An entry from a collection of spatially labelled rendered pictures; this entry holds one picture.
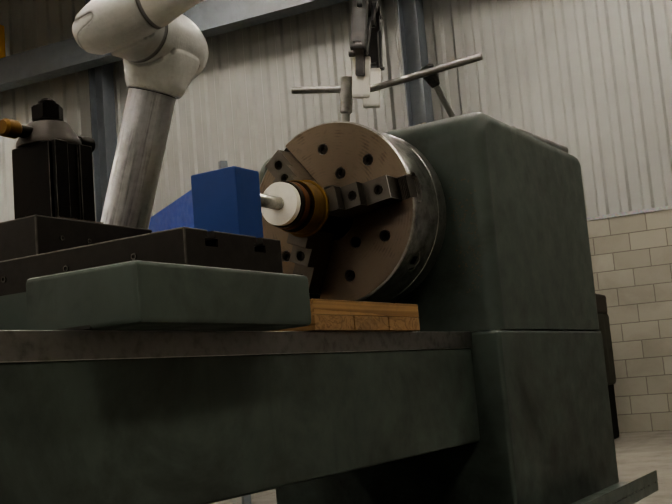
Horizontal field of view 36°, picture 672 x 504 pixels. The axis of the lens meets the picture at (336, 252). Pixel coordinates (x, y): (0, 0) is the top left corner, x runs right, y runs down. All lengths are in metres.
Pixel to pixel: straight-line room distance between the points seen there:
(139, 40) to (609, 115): 10.37
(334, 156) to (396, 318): 0.36
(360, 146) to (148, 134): 0.60
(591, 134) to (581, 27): 1.27
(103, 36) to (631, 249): 10.16
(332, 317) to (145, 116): 0.94
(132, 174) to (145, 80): 0.19
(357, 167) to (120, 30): 0.59
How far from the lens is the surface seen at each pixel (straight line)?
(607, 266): 11.92
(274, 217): 1.59
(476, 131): 1.80
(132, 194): 2.15
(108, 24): 2.05
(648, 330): 11.81
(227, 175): 1.45
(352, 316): 1.38
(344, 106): 1.78
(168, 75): 2.16
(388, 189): 1.63
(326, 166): 1.74
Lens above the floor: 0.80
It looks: 7 degrees up
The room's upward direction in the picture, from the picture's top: 5 degrees counter-clockwise
